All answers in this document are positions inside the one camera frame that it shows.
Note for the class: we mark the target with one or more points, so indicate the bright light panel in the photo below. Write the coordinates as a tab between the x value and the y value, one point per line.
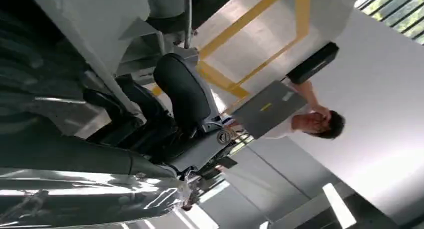
338	204

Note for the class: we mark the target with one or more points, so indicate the person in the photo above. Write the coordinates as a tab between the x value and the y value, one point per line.
314	123

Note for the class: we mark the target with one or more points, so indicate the grey laptop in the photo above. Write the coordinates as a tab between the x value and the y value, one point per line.
268	110

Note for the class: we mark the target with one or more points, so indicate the barred window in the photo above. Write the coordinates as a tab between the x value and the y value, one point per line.
397	12

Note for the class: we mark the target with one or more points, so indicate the chrome pole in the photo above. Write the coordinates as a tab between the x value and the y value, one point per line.
188	18

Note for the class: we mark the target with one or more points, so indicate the black box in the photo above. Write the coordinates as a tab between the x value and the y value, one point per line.
313	63

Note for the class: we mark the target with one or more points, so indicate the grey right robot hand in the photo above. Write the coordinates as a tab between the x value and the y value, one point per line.
182	88

